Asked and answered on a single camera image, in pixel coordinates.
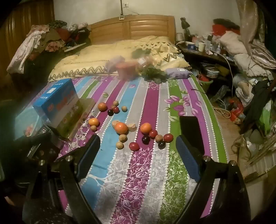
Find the black cloth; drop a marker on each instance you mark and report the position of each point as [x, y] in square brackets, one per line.
[258, 101]

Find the blue cardboard box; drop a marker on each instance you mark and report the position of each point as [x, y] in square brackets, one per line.
[56, 101]

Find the tan longan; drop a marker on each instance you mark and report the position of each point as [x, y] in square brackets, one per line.
[93, 128]
[159, 138]
[115, 103]
[123, 138]
[119, 145]

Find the striped floral bedsheet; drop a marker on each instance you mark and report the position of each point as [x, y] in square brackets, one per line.
[151, 172]

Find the pile of bedding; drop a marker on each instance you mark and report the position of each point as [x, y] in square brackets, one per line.
[232, 41]

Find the green plastic bag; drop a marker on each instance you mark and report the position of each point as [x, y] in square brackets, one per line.
[266, 114]

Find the red plastic bag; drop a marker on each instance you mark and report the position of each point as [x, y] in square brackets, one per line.
[236, 109]

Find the wooden headboard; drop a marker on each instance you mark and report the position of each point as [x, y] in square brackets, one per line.
[138, 28]

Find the cream zigzag-trimmed quilt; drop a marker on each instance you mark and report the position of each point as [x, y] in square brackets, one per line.
[103, 53]

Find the round bowl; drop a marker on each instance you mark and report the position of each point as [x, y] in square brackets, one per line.
[212, 74]

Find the leafy green vegetable bunch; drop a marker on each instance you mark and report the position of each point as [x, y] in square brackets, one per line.
[154, 75]
[142, 52]

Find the clear bag of bread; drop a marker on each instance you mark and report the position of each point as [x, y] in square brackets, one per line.
[144, 61]

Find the red carton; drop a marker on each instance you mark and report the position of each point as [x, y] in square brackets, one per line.
[125, 68]

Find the red cherry tomato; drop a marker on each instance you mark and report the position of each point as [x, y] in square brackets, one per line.
[134, 146]
[153, 133]
[168, 137]
[116, 110]

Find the silver can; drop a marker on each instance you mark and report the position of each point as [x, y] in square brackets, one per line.
[179, 36]

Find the clear plastic bag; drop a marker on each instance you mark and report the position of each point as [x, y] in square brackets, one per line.
[220, 93]

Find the white cup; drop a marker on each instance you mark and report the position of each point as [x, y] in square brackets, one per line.
[201, 46]

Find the yellow-green fruit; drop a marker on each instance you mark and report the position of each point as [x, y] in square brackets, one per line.
[124, 108]

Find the white floral cloth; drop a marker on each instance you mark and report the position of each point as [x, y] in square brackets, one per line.
[23, 49]

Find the beige sugarcane chunk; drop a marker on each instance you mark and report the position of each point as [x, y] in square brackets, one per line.
[132, 127]
[115, 123]

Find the small blue box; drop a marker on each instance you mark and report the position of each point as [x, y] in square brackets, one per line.
[190, 45]

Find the wooden wardrobe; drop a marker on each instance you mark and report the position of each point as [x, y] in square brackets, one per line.
[25, 15]

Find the shiny beige curtain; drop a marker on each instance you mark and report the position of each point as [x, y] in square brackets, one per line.
[250, 19]

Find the dark wooden nightstand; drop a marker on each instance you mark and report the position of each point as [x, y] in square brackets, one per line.
[194, 57]

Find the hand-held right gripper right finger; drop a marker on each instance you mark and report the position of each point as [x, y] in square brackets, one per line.
[187, 155]

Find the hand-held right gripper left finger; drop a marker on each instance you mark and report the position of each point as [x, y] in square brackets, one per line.
[86, 157]

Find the green plastic bin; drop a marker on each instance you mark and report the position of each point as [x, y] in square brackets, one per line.
[204, 83]

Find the dark desk lamp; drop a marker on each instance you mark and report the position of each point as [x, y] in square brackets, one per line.
[185, 23]

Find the clear plastic bottle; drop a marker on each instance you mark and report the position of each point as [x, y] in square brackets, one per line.
[208, 44]

